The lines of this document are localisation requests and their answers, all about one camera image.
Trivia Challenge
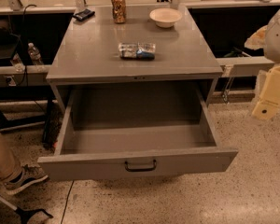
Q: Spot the grey top drawer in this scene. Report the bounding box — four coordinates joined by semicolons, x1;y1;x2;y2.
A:
38;83;237;180

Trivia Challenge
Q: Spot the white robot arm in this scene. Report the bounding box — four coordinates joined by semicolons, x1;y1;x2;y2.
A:
245;9;280;120

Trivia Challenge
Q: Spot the grey metal drawer cabinet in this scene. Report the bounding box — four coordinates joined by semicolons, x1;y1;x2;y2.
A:
47;4;222;108

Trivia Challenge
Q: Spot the white paper bowl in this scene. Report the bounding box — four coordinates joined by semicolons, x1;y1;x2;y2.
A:
149;8;182;28

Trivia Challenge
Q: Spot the blue clear snack packet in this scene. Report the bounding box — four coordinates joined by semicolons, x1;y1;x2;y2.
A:
118;42;156;60

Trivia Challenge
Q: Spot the gold soda can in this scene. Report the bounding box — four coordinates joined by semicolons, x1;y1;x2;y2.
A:
111;0;126;24

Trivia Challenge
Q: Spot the black small device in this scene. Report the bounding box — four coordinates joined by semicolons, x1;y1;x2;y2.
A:
73;8;95;21

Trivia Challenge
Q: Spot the clear plastic water bottle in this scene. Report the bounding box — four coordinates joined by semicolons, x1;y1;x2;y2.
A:
28;43;43;65

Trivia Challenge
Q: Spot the grey sneaker shoe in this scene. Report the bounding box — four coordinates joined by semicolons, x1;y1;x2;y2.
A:
4;165;48;195

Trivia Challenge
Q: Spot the tan trouser leg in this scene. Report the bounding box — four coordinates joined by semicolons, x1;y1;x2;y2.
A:
0;134;21;182

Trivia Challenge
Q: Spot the black drawer handle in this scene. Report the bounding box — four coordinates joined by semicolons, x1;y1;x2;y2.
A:
124;160;157;173

